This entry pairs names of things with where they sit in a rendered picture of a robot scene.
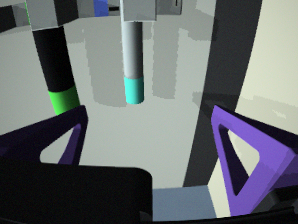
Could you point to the grey metal bar with teal end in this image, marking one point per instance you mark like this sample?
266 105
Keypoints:
132 40

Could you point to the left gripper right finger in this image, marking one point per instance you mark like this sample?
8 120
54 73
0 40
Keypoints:
277 167

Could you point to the light grey panel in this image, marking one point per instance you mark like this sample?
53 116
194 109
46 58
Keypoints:
191 63

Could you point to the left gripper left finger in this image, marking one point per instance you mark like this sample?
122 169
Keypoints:
28 142

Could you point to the black bar with green end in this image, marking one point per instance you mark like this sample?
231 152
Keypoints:
55 63

